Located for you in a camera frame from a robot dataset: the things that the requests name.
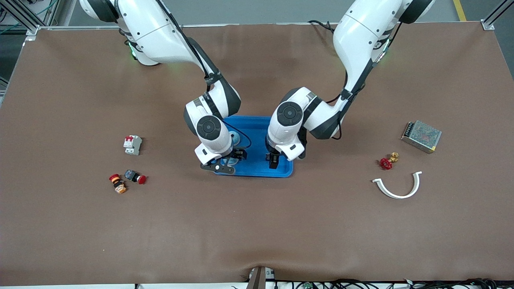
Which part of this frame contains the blue plastic tray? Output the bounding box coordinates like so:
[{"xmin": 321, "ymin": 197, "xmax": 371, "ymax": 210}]
[{"xmin": 211, "ymin": 115, "xmax": 294, "ymax": 178}]

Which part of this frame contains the brown table mat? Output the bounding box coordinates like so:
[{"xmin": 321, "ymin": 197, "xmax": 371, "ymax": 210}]
[{"xmin": 0, "ymin": 22, "xmax": 514, "ymax": 286}]

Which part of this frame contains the red emergency stop button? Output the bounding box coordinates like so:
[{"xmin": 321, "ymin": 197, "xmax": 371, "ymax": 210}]
[{"xmin": 124, "ymin": 169, "xmax": 147, "ymax": 185}]

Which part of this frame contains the white red circuit breaker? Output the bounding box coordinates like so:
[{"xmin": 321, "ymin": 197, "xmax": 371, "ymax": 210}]
[{"xmin": 123, "ymin": 135, "xmax": 143, "ymax": 156}]

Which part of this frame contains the orange red push button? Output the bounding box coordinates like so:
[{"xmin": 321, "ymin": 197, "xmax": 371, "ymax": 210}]
[{"xmin": 109, "ymin": 173, "xmax": 128, "ymax": 194}]

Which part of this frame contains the white curved plastic clamp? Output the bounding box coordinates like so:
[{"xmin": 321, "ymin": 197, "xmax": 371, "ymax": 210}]
[{"xmin": 372, "ymin": 171, "xmax": 423, "ymax": 199}]

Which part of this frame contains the metal mesh power supply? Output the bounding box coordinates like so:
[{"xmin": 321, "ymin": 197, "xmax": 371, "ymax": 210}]
[{"xmin": 401, "ymin": 120, "xmax": 443, "ymax": 154}]

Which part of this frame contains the red handled brass valve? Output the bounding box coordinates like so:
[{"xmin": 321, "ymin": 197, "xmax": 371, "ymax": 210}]
[{"xmin": 379, "ymin": 152, "xmax": 400, "ymax": 170}]

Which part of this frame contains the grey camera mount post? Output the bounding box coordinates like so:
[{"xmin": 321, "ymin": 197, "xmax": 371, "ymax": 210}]
[{"xmin": 246, "ymin": 266, "xmax": 277, "ymax": 289}]

